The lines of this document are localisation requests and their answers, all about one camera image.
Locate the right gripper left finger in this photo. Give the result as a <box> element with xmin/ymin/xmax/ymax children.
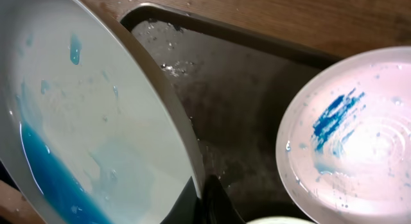
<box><xmin>161</xmin><ymin>178</ymin><xmax>202</xmax><ymax>224</ymax></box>

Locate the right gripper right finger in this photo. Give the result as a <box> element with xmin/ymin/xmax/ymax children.
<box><xmin>203</xmin><ymin>175</ymin><xmax>245</xmax><ymax>224</ymax></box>

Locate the white plate blue stain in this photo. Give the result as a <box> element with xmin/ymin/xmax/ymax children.
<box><xmin>275</xmin><ymin>46</ymin><xmax>410</xmax><ymax>223</ymax></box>
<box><xmin>1</xmin><ymin>0</ymin><xmax>205</xmax><ymax>223</ymax></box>

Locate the dark brown tray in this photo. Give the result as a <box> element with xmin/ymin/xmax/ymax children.
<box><xmin>120</xmin><ymin>3</ymin><xmax>338</xmax><ymax>221</ymax></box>

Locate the white plate blue stain front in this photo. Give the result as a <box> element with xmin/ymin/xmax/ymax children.
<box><xmin>275</xmin><ymin>46</ymin><xmax>410</xmax><ymax>223</ymax></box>

